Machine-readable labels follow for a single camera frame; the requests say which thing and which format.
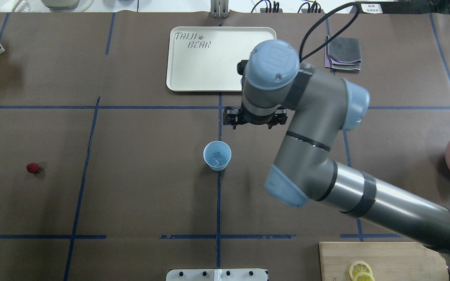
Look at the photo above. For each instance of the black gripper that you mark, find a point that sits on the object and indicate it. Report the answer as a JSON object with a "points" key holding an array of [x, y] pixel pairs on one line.
{"points": [[233, 117]]}

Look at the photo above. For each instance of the clear ice cube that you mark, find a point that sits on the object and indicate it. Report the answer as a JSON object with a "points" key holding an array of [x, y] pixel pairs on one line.
{"points": [[216, 159]]}

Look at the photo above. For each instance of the red strawberry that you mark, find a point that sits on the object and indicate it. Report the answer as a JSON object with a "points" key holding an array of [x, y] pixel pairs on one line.
{"points": [[33, 168]]}

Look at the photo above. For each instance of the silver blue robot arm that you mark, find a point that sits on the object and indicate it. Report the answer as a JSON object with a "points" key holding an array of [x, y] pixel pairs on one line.
{"points": [[275, 80]]}

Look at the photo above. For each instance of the light blue plastic cup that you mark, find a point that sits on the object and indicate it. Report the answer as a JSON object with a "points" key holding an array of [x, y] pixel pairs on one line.
{"points": [[216, 146]]}

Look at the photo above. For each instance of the cream bear serving tray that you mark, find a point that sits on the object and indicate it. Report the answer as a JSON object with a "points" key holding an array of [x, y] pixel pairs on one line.
{"points": [[204, 59]]}

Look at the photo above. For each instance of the grey folded cloth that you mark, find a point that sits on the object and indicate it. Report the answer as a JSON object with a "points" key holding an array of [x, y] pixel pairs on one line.
{"points": [[343, 54]]}

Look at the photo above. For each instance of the lemon slices row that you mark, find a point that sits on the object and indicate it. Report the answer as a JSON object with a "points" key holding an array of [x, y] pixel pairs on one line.
{"points": [[360, 271]]}

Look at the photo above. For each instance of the black power strip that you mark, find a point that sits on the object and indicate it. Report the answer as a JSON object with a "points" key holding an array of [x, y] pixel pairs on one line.
{"points": [[393, 7]]}

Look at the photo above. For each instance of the bamboo cutting board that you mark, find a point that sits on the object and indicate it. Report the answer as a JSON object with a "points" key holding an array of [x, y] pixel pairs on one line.
{"points": [[389, 261]]}

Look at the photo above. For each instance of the aluminium frame post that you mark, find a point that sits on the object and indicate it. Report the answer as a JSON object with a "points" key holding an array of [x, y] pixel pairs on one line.
{"points": [[219, 9]]}

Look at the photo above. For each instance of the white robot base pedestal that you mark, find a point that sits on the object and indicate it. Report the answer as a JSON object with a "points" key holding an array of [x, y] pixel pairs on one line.
{"points": [[248, 274]]}

